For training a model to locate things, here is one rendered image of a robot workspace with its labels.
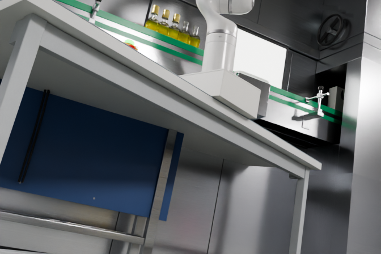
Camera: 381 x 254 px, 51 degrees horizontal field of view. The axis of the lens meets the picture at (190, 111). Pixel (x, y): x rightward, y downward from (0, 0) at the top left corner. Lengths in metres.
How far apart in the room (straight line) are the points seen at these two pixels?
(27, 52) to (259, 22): 1.79
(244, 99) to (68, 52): 0.66
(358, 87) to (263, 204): 0.83
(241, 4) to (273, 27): 1.00
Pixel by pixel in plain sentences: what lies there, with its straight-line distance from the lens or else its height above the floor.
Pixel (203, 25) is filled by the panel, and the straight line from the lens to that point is 2.29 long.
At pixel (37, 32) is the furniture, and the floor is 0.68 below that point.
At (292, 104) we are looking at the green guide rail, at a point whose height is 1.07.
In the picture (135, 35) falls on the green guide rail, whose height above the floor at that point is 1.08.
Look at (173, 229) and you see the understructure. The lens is 2.07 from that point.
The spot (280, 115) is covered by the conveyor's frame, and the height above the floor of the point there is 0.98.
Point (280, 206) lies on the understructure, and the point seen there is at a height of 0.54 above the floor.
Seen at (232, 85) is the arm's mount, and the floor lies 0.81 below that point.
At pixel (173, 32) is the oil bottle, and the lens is 2.02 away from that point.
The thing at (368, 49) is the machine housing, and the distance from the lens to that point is 2.50.
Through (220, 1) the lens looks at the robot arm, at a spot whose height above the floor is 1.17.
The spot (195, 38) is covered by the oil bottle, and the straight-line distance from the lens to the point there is 2.07.
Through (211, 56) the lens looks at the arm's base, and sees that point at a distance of 1.51.
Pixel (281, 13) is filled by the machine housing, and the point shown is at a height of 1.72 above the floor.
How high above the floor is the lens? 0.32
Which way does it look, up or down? 16 degrees up
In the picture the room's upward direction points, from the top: 12 degrees clockwise
